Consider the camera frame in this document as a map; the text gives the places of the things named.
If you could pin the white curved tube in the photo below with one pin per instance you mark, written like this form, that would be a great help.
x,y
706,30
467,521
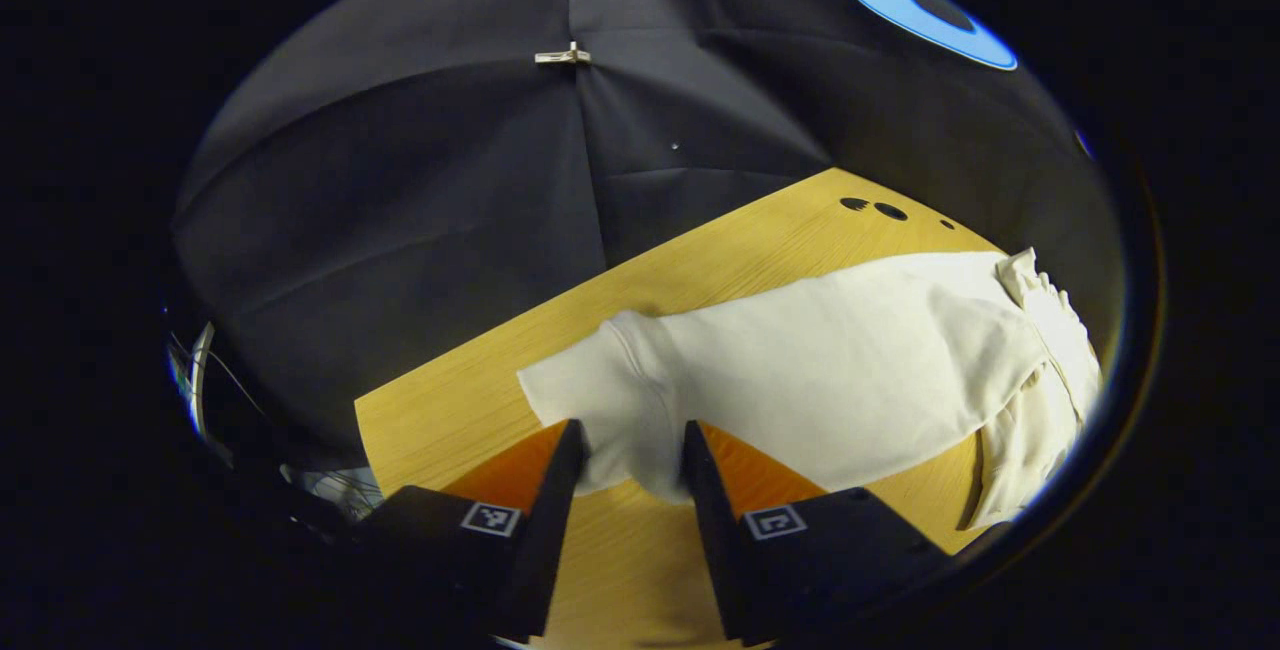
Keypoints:
x,y
197,380

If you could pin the silver cloth clip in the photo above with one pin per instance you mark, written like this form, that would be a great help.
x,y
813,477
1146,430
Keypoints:
x,y
562,56

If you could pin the white sweatshirt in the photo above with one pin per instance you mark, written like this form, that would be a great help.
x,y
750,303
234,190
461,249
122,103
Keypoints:
x,y
820,370

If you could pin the black backdrop cloth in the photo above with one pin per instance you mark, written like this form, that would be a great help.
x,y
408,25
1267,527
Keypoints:
x,y
400,230

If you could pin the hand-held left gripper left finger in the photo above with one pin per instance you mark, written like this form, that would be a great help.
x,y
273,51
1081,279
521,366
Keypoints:
x,y
550,540

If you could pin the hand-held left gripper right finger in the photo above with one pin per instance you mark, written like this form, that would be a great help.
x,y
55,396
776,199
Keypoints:
x,y
715,540

